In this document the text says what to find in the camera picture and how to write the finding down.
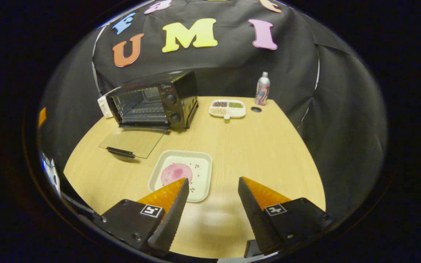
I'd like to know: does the white toaster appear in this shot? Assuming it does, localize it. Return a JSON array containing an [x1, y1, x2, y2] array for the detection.
[[98, 96, 113, 118]]

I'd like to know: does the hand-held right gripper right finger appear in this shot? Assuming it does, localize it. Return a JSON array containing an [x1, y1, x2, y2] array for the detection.
[[238, 176, 334, 256]]

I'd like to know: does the pink meat slice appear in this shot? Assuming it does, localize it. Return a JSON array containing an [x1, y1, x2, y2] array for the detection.
[[160, 163, 193, 187]]

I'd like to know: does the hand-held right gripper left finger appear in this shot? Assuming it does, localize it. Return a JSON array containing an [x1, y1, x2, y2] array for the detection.
[[99, 178, 190, 256]]

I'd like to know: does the black electric oven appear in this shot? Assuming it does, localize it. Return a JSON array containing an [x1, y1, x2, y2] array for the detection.
[[98, 70, 199, 160]]

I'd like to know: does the cream square plate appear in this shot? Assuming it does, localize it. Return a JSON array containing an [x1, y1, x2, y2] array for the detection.
[[148, 150, 213, 203]]

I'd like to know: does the white divided snack tray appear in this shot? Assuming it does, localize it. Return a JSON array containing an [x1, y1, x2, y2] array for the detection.
[[209, 99, 246, 120]]

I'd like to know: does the silver spray bottle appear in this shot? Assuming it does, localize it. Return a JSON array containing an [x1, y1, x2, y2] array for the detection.
[[255, 72, 270, 106]]

